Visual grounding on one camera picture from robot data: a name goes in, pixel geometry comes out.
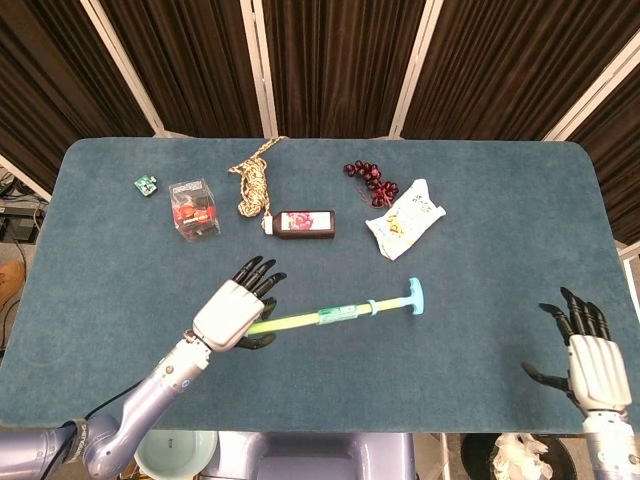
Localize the blue felt table mat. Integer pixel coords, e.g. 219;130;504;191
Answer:
0;137;632;434

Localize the pale green basin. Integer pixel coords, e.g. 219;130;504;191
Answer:
134;429;220;480

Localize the white snack bag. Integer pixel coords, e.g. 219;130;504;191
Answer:
364;178;447;262

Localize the red grape bunch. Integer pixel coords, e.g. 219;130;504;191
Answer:
342;159;401;210

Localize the lilac robot base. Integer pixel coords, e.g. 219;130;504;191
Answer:
202;430;416;480

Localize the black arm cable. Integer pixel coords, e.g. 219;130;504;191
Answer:
59;379;149;431

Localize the brown rounded object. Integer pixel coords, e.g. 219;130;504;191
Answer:
0;259;27;307

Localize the yellow-green tube with blue caps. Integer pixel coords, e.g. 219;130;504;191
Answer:
244;298;378;339

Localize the left black-fingered robot hand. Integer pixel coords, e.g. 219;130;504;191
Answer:
191;255;288;352

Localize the clear plastic box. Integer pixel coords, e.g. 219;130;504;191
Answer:
168;177;224;243

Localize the dark bottle with white cap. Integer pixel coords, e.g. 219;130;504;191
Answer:
262;209;337;241

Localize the small green circuit board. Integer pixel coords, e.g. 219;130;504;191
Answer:
132;173;159;200

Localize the beige braided rope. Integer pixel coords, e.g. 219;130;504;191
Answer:
227;135;290;220

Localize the black trash bin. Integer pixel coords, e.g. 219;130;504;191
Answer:
459;432;579;480

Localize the brown curtain divider panel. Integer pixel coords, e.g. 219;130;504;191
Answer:
242;0;442;140
82;0;277;139
547;47;640;247
0;0;157;197
389;0;640;142

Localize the white crumpled bin bag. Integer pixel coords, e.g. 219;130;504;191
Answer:
492;432;554;480

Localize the right black-fingered robot hand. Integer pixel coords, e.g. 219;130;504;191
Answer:
520;286;634;416

